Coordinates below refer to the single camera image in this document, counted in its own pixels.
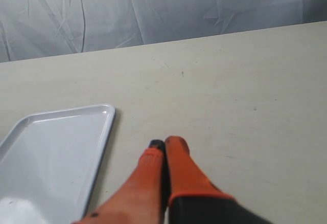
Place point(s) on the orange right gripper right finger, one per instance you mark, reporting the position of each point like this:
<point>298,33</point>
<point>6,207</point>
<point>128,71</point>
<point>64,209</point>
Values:
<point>194,198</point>

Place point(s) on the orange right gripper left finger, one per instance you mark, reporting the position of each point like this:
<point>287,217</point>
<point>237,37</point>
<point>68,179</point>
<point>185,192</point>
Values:
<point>143,197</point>

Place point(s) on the white rectangular plastic tray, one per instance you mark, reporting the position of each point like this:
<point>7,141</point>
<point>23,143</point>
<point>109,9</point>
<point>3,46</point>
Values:
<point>49,164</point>

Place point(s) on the grey wrinkled backdrop curtain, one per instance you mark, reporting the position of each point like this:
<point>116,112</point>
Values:
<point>42,28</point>

